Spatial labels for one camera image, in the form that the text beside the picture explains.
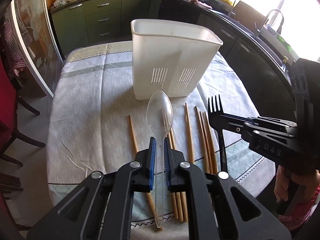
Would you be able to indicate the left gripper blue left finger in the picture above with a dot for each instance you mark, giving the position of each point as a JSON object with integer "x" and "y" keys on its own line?
{"x": 151, "y": 161}

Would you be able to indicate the wooden cutting board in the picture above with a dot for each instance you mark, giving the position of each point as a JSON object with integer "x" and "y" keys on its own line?
{"x": 247, "y": 16}

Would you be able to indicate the small chrome faucet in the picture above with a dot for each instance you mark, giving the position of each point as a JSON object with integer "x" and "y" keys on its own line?
{"x": 232, "y": 4}

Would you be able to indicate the red checkered kitchen cloth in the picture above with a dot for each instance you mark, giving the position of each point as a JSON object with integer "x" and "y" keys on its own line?
{"x": 200, "y": 4}

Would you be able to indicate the floral glass sliding door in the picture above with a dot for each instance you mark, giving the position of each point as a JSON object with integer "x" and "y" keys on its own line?
{"x": 34, "y": 35}

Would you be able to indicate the dark red-tipped chopstick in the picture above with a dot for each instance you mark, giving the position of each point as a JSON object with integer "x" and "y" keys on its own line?
{"x": 211, "y": 144}
{"x": 208, "y": 158}
{"x": 203, "y": 142}

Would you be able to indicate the white plastic utensil holder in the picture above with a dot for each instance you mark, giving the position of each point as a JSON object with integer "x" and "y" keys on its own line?
{"x": 170, "y": 56}

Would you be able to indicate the hanging checkered apron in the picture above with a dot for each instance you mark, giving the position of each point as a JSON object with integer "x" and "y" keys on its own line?
{"x": 13, "y": 52}

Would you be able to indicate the stainless steel sink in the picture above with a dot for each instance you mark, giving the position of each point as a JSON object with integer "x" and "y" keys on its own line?
{"x": 280, "y": 60}

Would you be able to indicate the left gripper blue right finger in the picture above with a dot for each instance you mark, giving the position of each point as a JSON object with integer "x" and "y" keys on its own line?
{"x": 167, "y": 165}

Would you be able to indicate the red upholstered chair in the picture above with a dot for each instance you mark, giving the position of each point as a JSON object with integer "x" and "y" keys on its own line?
{"x": 10, "y": 99}

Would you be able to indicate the black plastic fork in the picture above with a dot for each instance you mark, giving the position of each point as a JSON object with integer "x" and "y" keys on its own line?
{"x": 214, "y": 105}

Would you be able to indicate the clear plastic spoon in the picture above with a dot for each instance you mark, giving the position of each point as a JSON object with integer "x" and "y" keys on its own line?
{"x": 159, "y": 117}

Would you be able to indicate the patterned grey tablecloth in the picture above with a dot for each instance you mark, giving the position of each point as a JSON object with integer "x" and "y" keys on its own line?
{"x": 127, "y": 161}

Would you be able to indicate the chrome kitchen faucet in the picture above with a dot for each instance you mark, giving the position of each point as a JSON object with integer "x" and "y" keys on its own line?
{"x": 270, "y": 18}

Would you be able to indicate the green lower cabinets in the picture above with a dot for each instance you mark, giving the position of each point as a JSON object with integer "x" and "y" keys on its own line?
{"x": 93, "y": 22}

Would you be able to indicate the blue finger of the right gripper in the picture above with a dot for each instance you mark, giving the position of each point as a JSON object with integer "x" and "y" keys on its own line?
{"x": 227, "y": 127}
{"x": 226, "y": 120}

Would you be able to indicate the pink sleeve right forearm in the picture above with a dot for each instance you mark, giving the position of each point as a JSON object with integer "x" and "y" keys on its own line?
{"x": 301, "y": 213}

